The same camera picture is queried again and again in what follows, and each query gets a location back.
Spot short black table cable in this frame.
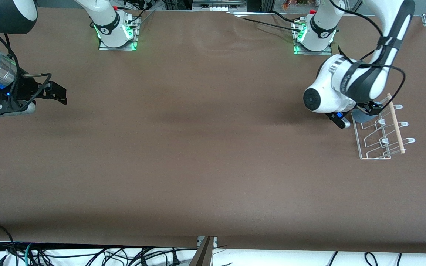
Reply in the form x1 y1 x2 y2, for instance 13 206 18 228
270 10 304 24

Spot tangled black floor cable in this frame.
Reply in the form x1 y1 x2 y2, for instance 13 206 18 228
32 247 199 266

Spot silver electronics box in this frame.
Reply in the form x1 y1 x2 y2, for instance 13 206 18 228
192 0 247 12

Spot blue plastic cup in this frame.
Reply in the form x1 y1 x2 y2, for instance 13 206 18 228
352 109 378 125

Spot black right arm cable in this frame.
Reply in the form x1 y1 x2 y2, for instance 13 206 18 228
0 14 53 108

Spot aluminium table frame profile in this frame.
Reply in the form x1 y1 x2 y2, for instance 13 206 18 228
189 236 218 266

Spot orange red background item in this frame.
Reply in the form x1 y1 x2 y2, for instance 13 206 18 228
281 0 312 10

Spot long black table cable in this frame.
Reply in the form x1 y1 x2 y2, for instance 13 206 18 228
231 13 303 33

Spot white wire cup rack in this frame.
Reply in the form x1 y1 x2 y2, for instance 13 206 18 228
352 93 416 160

